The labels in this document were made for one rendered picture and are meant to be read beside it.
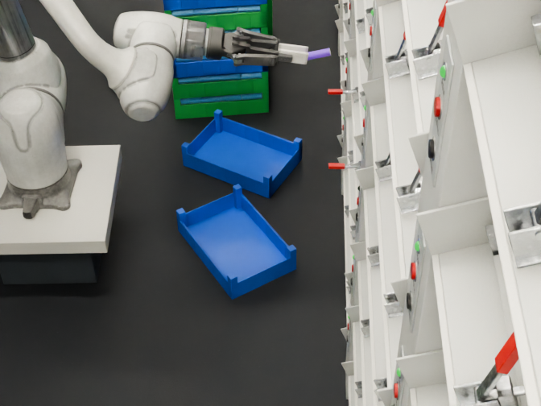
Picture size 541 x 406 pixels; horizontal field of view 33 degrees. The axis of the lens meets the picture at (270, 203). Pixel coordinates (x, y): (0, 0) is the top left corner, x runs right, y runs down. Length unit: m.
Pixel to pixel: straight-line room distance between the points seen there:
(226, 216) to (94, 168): 0.41
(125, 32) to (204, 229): 0.69
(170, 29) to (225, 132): 0.82
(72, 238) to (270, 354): 0.56
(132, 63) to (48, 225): 0.52
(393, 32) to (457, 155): 0.68
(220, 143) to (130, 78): 0.88
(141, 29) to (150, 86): 0.17
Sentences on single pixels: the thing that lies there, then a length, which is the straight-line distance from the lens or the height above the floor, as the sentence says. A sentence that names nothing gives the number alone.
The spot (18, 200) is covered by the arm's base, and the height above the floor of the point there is 0.26.
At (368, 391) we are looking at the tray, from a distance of 1.62.
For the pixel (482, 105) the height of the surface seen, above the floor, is 1.45.
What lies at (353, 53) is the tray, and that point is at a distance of 2.33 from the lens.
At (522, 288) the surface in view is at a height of 1.45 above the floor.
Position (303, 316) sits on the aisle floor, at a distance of 2.34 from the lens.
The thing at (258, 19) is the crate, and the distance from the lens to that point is 2.73.
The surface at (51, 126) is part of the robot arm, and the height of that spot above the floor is 0.45.
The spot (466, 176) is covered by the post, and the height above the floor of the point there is 1.34.
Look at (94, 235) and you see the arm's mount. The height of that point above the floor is 0.24.
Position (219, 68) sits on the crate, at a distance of 2.82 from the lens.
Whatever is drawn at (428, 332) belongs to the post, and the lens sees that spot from 0.86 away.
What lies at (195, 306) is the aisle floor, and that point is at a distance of 2.37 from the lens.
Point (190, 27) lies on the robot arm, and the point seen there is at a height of 0.67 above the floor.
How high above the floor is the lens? 1.82
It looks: 44 degrees down
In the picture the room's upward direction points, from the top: 1 degrees counter-clockwise
